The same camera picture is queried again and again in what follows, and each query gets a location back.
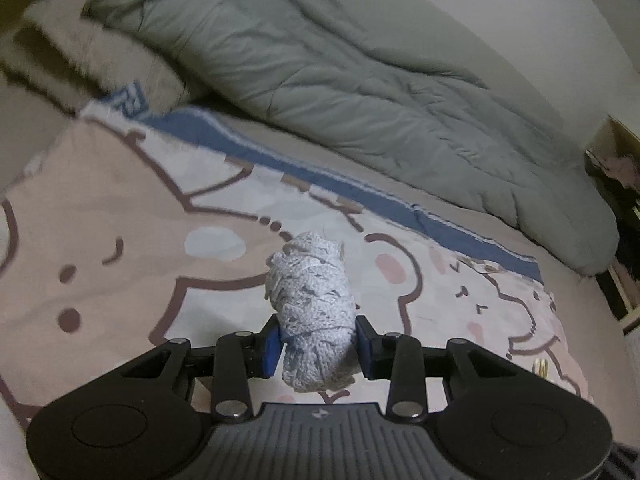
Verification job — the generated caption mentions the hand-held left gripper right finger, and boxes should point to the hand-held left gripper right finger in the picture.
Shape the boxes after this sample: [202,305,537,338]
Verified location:
[354,314,522,420]

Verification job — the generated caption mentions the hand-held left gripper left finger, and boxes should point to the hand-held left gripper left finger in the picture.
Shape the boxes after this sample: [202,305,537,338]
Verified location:
[120,314,285,424]

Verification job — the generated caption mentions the white lace ribbon bundle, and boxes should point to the white lace ribbon bundle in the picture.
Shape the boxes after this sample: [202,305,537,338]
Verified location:
[264,230,362,394]

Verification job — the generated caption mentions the bear printed blanket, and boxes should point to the bear printed blanket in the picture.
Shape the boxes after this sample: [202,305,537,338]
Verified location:
[0,85,596,431]

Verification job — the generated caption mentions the cream wardrobe shelf unit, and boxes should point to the cream wardrobe shelf unit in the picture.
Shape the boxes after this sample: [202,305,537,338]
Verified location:
[582,115,640,336]

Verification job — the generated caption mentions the grey duvet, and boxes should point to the grey duvet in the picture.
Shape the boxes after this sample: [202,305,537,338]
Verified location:
[82,0,621,277]

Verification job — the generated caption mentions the dark clothes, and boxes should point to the dark clothes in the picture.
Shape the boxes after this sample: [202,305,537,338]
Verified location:
[587,152,640,281]

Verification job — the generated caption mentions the beige fluffy pillow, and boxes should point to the beige fluffy pillow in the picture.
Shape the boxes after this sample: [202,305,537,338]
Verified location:
[0,0,197,114]

